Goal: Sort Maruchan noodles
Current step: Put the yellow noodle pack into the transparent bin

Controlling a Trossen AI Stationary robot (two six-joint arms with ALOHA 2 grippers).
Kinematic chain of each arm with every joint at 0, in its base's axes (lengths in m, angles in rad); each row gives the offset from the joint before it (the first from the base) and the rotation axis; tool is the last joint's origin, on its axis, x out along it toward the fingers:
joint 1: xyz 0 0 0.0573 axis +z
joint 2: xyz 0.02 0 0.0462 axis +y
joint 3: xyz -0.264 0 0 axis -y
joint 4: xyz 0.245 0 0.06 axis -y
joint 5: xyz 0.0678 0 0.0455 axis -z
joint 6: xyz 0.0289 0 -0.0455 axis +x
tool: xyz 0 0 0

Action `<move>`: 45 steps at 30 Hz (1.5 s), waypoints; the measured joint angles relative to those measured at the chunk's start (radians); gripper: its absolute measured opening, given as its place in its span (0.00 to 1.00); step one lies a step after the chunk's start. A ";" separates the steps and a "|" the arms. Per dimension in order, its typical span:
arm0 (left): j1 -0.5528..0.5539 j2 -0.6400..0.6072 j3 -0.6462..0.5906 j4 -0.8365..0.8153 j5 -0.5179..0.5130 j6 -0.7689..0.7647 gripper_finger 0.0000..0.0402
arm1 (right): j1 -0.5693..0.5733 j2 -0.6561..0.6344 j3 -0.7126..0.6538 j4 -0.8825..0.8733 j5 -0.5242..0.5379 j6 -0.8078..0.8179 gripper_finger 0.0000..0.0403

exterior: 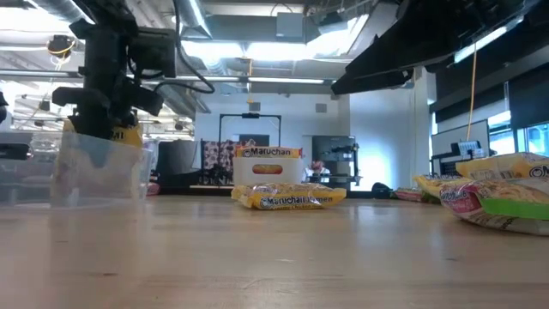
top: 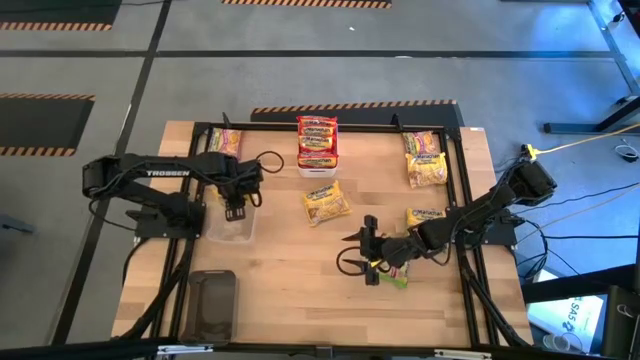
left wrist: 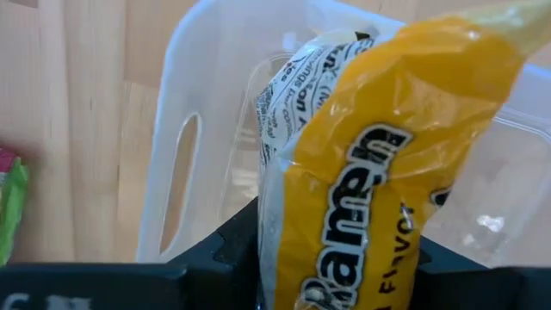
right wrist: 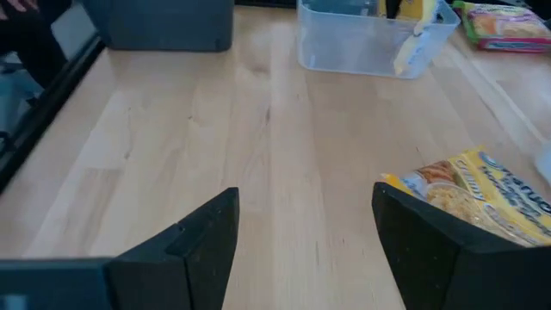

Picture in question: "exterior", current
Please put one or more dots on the black gantry frame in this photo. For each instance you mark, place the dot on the black gantry frame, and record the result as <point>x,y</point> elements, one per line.
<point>250,115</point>

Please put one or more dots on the person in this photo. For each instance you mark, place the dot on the person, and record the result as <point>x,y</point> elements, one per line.
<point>317,165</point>

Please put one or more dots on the yellow creamy chicken ramen pack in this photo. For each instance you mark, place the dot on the yellow creamy chicken ramen pack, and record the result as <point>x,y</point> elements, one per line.
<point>287,199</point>
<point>130,135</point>
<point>431,184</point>
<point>502,165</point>

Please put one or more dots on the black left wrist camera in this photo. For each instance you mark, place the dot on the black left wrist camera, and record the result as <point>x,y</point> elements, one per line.
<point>154,51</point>

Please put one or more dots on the black window blind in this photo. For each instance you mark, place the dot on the black window blind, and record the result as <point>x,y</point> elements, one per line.
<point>529,98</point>

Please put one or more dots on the grey ceiling box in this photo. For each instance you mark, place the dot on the grey ceiling box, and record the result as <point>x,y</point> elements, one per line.
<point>291,26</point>

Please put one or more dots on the clear plastic bin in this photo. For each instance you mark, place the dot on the clear plastic bin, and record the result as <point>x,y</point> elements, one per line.
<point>98,180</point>

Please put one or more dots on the patterned fabric screen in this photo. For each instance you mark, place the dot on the patterned fabric screen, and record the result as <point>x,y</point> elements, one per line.
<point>212,161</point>

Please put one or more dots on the narrow silver ventilation duct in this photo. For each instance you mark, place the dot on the narrow silver ventilation duct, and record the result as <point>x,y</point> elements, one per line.
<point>195,19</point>

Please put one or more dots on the dark equipment cabinet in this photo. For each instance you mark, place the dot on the dark equipment cabinet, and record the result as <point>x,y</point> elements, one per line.
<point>330,148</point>

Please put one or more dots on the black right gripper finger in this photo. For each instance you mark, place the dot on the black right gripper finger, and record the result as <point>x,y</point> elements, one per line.
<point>373,81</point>

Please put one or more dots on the white board panel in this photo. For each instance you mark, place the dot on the white board panel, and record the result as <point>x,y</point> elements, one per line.
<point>454,137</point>

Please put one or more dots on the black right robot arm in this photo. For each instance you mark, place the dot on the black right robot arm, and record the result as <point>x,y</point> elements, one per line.
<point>497,13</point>

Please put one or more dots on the red ramen noodle pack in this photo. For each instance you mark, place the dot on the red ramen noodle pack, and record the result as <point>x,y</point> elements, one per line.
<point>268,152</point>
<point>267,169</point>
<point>153,189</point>

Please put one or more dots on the dark wall screen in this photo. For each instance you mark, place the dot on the dark wall screen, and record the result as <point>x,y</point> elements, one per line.
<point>257,139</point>

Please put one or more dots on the glass window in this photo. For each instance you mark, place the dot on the glass window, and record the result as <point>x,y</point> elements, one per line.
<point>536,137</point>

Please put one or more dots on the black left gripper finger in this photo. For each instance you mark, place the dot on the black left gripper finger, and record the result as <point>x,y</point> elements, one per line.
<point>81,96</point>
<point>148,103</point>

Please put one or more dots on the grey partition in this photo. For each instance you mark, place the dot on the grey partition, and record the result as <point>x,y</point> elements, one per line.
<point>176,161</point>

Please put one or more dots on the white plastic bin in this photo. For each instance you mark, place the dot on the white plastic bin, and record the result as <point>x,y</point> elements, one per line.
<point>244,171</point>

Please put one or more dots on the suspended linear light bar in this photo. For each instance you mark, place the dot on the suspended linear light bar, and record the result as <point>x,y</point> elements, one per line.
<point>279,80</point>

